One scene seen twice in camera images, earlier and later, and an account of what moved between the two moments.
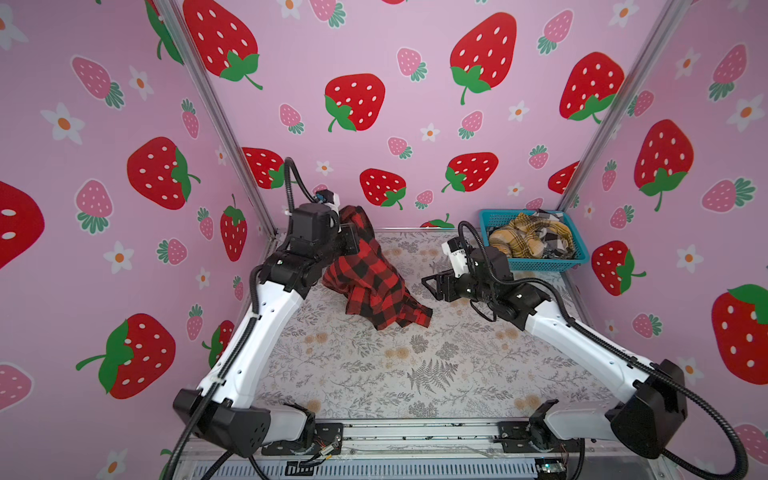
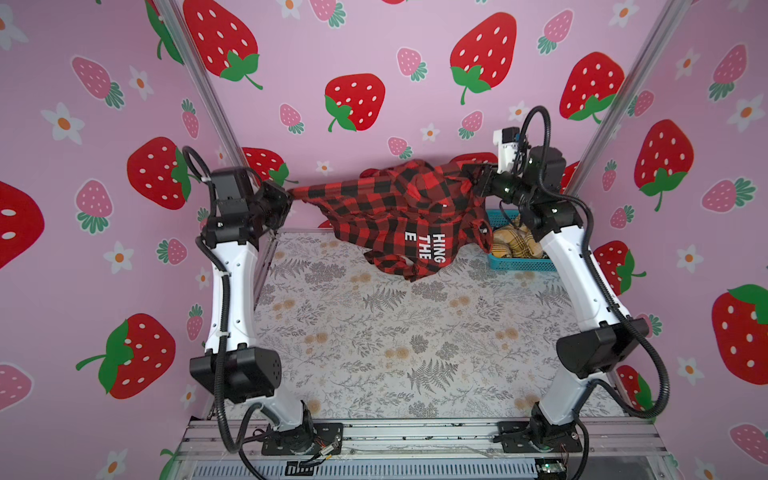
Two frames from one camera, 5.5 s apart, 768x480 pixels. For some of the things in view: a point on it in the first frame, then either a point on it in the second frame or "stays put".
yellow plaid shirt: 523,237 stays put
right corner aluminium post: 625,105 stays put
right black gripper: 446,276 to 487,183
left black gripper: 346,234 to 277,200
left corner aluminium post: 176,19 stays put
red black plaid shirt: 372,285 to 409,215
